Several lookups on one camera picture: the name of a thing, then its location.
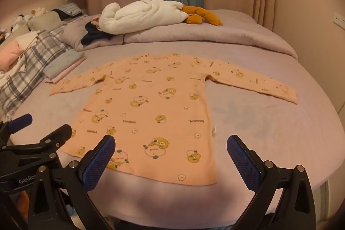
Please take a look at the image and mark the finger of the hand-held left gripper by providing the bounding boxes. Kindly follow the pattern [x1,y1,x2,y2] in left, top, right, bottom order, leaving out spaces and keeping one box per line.
[0,124,73,168]
[0,113,33,143]

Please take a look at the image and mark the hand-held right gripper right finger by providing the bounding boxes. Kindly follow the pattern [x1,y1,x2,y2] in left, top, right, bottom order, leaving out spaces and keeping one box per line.
[226,134,317,230]

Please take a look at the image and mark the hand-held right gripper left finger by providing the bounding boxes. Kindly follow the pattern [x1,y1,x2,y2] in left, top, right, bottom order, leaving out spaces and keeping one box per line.
[27,134,116,230]

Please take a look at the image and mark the orange cartoon print shirt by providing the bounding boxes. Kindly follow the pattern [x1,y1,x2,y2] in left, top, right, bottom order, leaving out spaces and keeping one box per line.
[49,52,298,185]

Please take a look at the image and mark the dark clothes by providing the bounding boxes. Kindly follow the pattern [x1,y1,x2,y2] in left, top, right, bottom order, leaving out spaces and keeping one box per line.
[82,22,115,46]

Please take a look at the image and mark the lilac bed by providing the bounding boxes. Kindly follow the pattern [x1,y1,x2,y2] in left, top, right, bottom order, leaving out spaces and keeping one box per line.
[5,9,345,222]

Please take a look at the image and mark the folded pink cloth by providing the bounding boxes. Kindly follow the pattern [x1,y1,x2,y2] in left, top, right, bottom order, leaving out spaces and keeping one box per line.
[44,56,88,83]

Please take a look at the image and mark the grey plaid blanket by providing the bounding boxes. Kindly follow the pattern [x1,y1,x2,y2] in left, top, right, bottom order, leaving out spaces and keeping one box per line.
[0,22,89,114]

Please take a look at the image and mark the pink bundled cloth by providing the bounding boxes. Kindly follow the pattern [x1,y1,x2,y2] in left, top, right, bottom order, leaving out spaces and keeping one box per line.
[0,39,22,71]

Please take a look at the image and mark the folded grey cloth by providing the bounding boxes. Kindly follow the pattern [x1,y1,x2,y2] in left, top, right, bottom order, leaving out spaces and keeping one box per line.
[43,49,86,79]

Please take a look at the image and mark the grey pillow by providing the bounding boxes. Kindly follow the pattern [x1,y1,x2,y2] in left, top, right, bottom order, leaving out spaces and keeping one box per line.
[28,13,68,31]

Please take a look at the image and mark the small white plush toys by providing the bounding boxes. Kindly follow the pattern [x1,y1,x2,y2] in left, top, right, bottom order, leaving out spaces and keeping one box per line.
[11,6,46,31]

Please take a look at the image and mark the plaid pillow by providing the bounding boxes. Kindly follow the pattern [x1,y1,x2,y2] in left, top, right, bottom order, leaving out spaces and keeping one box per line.
[52,3,83,16]

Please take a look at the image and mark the folded lilac quilt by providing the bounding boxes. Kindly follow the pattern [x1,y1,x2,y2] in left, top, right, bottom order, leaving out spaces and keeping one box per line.
[58,9,298,61]

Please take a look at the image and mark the white pillow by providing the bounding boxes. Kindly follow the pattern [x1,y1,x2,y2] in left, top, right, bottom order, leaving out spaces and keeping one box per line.
[97,0,224,36]

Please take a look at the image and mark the white power strip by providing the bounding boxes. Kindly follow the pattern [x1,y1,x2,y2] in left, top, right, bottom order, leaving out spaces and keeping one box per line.
[334,12,345,27]

